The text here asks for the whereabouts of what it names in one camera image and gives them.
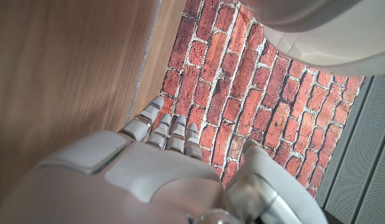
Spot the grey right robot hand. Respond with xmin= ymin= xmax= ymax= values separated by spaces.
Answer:
xmin=0 ymin=95 xmax=329 ymax=224

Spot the white grey collapsible bucket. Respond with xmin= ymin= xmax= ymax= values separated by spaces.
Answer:
xmin=238 ymin=0 xmax=385 ymax=77

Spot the printed red brick backdrop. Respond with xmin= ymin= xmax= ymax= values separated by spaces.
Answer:
xmin=151 ymin=0 xmax=367 ymax=198

